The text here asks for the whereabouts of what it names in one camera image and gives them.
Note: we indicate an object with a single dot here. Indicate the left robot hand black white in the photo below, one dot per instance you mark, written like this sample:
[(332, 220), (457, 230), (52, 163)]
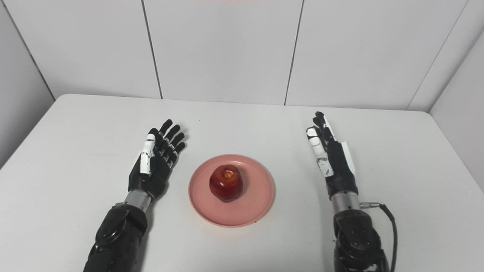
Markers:
[(157, 166)]

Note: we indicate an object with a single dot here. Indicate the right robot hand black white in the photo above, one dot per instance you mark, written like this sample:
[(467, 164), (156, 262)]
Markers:
[(334, 162)]

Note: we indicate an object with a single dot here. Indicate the red apple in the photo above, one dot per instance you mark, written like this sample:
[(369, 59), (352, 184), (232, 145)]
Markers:
[(226, 183)]

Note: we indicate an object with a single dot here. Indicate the pink plate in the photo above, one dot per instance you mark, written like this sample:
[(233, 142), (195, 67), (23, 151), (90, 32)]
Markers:
[(231, 190)]

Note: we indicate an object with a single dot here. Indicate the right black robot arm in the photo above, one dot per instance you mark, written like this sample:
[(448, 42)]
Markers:
[(357, 234)]

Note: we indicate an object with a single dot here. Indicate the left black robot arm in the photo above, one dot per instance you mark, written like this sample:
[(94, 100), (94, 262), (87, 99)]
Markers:
[(117, 238)]

